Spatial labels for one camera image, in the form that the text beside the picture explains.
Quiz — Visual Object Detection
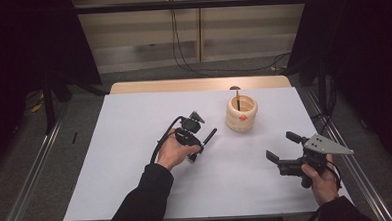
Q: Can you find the right hand-held gripper black cable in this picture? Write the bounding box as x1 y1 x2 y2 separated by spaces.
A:
325 158 344 192

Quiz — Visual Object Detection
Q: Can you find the person's right hand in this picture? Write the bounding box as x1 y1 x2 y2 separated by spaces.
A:
300 153 341 208

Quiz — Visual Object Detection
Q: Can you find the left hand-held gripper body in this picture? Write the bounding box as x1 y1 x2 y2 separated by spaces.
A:
173 109 208 146

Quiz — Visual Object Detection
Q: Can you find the black horizontal crossbar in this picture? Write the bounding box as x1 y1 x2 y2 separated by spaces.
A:
73 0 311 16

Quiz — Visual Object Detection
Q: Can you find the person's left hand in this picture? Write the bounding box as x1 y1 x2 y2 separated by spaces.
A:
155 126 202 173

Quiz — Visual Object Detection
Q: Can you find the wooden wall post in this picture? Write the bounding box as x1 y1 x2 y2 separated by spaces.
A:
194 0 206 63

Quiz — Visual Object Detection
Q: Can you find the white table mat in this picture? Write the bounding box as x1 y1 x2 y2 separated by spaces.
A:
56 83 356 221

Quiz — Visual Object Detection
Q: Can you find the black curtain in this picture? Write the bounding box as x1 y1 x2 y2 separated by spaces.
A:
283 0 392 177
0 0 107 177

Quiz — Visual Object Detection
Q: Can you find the black stand leg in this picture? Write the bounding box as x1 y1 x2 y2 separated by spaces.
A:
316 58 329 115
41 72 57 135

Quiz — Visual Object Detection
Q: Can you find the thin black orange brush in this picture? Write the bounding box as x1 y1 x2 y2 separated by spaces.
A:
234 88 242 112

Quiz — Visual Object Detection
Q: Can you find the metal floor rail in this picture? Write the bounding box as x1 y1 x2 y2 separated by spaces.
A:
0 102 77 221
301 83 392 221

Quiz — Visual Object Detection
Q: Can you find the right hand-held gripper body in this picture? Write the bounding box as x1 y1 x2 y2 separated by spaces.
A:
275 132 356 191

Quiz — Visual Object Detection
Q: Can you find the thin black floor cable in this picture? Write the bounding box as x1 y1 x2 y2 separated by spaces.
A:
309 80 339 137

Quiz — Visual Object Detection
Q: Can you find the black wall cable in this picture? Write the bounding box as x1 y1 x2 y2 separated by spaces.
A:
170 7 215 80
173 3 293 76

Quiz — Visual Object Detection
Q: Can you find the cream ringed brush holder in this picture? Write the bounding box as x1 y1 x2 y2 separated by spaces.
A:
223 93 260 134

